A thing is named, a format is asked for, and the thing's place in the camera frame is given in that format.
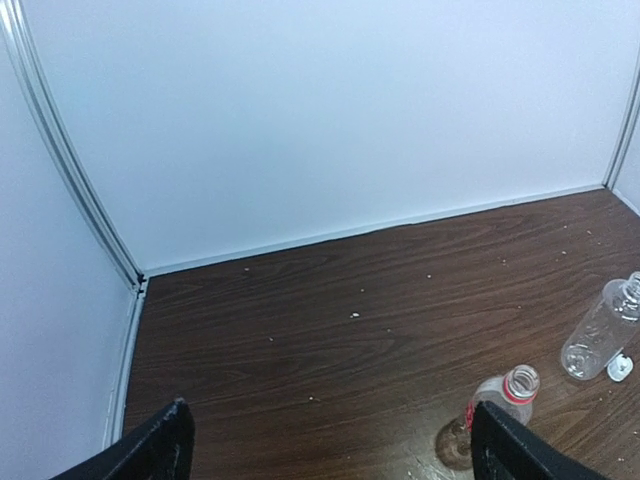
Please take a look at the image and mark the small cola bottle red cap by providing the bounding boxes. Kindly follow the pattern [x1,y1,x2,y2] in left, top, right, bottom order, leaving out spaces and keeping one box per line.
[434,363,542,472]

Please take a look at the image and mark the large clear plastic bottle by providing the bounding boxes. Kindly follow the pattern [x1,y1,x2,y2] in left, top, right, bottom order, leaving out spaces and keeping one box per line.
[560,271,639,381]

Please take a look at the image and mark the white bottle cap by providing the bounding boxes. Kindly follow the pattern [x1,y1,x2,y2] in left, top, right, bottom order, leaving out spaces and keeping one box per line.
[606,352,634,383]

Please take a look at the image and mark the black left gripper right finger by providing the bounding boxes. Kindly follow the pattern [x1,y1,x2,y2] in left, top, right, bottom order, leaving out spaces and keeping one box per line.
[471,401,603,480]

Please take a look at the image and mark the aluminium left corner post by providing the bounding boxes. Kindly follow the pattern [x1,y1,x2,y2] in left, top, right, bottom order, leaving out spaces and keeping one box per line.
[1,1,145,295]

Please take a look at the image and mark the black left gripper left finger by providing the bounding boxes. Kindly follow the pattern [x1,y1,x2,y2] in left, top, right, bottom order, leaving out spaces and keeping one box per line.
[56,398,195,479]

